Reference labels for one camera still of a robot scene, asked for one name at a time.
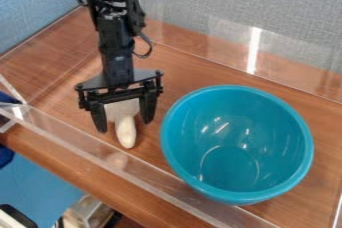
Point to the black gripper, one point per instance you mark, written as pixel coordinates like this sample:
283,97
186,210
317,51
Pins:
121,82

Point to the white toy mushroom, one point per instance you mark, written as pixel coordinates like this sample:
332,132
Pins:
121,114

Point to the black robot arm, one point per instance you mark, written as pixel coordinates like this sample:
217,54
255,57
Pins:
120,20

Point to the blue plastic bowl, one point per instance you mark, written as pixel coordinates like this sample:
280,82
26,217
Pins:
237,143

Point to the clear acrylic front barrier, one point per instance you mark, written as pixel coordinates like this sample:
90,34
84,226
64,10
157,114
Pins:
134,187

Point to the clear acrylic barrier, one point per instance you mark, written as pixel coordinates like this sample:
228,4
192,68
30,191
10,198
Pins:
289,61
134,187

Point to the blue cloth object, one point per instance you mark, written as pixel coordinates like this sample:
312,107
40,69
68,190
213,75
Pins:
6,123

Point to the grey clutter below table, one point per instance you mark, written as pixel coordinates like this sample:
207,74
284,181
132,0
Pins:
89,213

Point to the clear acrylic back barrier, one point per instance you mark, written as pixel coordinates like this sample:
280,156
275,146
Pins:
289,61

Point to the black white device below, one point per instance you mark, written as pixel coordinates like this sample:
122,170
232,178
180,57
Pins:
14,219

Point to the clear acrylic left bracket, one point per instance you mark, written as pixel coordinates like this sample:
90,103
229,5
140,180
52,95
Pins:
14,112

